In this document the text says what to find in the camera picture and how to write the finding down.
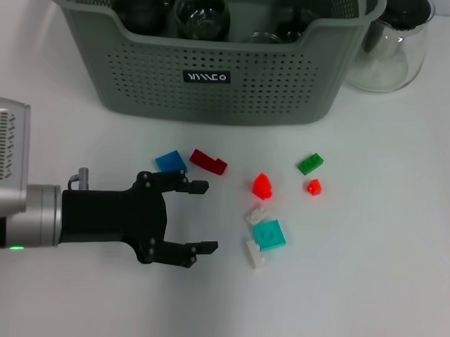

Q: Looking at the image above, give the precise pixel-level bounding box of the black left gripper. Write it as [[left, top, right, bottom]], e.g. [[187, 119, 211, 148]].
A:
[[58, 166, 222, 269]]

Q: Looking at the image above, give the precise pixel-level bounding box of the blue square toy brick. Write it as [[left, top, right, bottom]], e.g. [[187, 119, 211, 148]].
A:
[[154, 149, 189, 174]]

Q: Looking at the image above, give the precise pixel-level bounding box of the orange-red sloped toy brick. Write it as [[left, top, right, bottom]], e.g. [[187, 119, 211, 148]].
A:
[[251, 171, 273, 200]]

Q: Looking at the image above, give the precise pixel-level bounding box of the green rectangular toy brick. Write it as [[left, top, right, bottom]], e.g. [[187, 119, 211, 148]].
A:
[[296, 152, 325, 177]]

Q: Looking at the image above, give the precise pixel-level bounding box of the glass teacup with black sleeve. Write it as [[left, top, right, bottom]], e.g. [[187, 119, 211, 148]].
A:
[[275, 6, 316, 45], [239, 30, 284, 46], [177, 11, 231, 43], [173, 0, 231, 42]]

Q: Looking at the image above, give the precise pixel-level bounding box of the grey-green perforated storage bin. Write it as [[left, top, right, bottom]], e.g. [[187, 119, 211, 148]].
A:
[[41, 0, 387, 130]]

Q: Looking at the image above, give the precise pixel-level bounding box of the white studded toy brick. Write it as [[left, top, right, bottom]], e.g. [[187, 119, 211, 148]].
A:
[[244, 204, 273, 226]]

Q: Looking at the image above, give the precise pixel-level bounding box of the dark red toy brick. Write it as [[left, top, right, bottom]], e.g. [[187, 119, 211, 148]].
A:
[[188, 148, 228, 176]]

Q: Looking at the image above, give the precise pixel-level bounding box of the white notched toy brick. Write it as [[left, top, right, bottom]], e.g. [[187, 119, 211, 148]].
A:
[[243, 239, 267, 270]]

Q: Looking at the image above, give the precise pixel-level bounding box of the teal square toy brick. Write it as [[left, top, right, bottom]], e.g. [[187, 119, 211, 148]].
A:
[[251, 217, 287, 252]]

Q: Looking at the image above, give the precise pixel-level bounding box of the left gripper silver fitting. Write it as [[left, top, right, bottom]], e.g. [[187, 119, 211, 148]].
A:
[[67, 166, 91, 191]]

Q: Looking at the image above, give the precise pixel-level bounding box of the black round teapot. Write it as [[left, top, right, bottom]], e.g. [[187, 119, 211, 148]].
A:
[[113, 0, 174, 36]]

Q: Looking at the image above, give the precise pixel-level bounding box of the glass carafe with black lid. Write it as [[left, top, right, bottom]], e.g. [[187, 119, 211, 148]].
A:
[[344, 0, 437, 96]]

